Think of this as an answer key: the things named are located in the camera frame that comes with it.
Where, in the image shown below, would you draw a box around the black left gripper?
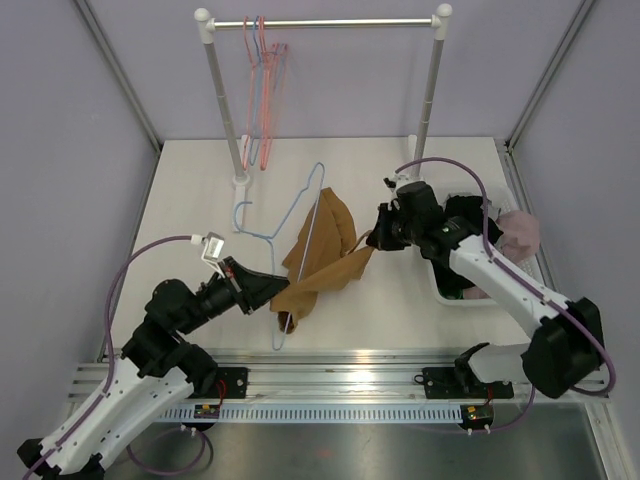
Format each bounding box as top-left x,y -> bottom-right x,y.
178,256 -> 290,335

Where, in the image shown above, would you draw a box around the brown tank top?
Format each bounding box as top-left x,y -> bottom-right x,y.
270,187 -> 374,334

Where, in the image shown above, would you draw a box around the black tank top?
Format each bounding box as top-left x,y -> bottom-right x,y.
432,195 -> 503,300

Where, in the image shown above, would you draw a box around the pink tank top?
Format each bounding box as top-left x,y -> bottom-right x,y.
497,210 -> 540,263

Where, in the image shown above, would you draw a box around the pink hanger with clothes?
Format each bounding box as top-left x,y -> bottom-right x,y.
267,43 -> 289,164

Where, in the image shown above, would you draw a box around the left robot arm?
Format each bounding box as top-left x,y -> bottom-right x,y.
17,257 -> 289,479

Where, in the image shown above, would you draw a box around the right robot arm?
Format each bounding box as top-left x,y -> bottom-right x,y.
366,181 -> 605,399

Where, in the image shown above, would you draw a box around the white garment rack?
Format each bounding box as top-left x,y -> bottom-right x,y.
193,3 -> 453,207

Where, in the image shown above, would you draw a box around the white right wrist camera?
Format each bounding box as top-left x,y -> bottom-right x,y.
383,173 -> 423,195

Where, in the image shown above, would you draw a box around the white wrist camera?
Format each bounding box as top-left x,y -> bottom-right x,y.
190,232 -> 225,274
383,173 -> 423,195

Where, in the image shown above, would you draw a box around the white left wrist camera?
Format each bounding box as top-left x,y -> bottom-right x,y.
190,232 -> 225,274

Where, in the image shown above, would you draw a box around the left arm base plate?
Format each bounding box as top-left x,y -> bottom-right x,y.
208,367 -> 249,400

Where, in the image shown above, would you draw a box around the white slotted cable duct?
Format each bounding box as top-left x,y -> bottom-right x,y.
157,404 -> 462,424

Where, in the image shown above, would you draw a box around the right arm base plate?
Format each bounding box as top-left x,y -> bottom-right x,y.
413,367 -> 514,400

